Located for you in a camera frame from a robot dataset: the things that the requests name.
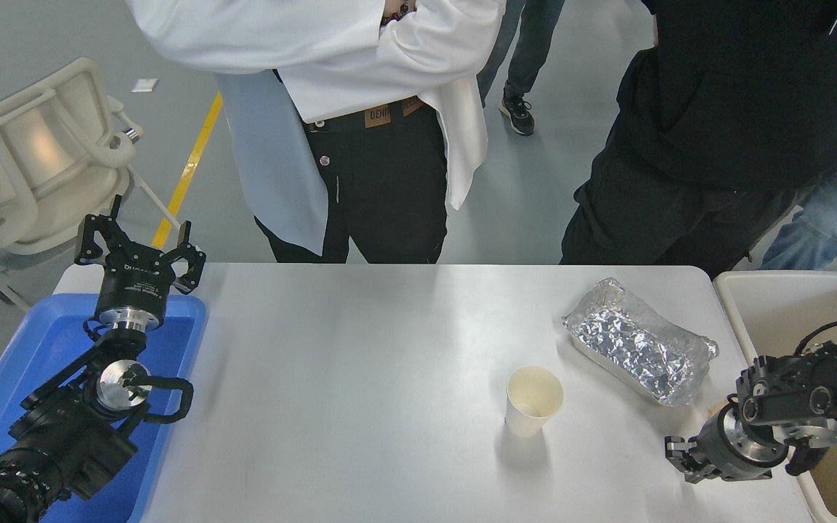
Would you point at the cream plastic chair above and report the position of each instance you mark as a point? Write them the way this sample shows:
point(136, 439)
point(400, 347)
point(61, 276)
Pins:
point(41, 152)

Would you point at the crumpled foil tray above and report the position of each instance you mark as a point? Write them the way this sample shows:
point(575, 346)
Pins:
point(636, 341)

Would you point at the large pale bin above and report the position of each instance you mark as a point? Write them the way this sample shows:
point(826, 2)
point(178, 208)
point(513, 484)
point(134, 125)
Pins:
point(782, 305)

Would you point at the white paper cup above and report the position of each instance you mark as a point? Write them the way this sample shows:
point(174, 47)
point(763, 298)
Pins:
point(532, 399)

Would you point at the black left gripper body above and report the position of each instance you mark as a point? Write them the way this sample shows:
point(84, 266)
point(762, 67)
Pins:
point(132, 285)

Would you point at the blue plastic tray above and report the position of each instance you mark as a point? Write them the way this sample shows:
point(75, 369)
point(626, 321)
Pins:
point(33, 349)

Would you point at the white paper scrap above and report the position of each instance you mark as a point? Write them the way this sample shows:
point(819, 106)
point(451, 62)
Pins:
point(144, 85)

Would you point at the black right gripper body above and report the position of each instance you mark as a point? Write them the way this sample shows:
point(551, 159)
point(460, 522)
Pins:
point(722, 447)

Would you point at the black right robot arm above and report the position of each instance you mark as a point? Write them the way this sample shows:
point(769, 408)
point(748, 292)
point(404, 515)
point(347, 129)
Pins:
point(789, 396)

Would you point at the person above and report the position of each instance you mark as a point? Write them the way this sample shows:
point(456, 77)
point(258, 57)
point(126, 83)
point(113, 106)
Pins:
point(716, 109)
point(382, 167)
point(818, 225)
point(531, 43)

